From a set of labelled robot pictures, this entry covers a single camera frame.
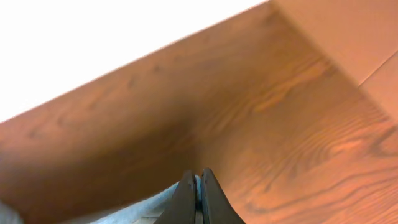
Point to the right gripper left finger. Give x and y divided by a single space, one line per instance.
181 209

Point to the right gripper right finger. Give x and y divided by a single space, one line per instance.
216 207

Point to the light blue t-shirt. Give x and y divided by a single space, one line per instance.
145 211

